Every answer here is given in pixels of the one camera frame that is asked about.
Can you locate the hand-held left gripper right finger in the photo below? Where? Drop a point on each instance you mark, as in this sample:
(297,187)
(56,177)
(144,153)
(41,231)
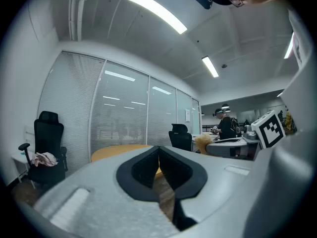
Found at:
(210,182)

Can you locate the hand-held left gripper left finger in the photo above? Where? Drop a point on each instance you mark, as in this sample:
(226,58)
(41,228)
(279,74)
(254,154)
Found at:
(94,207)

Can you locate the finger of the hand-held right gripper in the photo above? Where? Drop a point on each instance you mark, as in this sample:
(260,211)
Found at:
(223,149)

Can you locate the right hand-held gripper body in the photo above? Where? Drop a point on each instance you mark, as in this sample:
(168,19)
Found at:
(268,130)

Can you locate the round pendant lamp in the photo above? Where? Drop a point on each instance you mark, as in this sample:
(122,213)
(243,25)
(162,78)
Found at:
(225,107)

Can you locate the black office chair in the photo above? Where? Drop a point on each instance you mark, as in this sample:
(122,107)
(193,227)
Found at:
(179,137)
(48,137)

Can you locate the white paper sheet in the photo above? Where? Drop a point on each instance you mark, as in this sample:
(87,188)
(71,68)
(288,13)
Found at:
(187,115)

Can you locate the white window blind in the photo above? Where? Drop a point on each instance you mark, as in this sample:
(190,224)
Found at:
(161,113)
(182,103)
(74,95)
(119,123)

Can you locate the pink crumpled cloth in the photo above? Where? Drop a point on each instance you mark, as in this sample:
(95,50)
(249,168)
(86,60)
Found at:
(45,159)

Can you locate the long ceiling light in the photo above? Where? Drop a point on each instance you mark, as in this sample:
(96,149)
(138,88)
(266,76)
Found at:
(158,11)
(210,66)
(289,46)

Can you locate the white ceiling pipes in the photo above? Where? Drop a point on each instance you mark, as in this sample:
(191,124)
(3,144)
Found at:
(76,11)

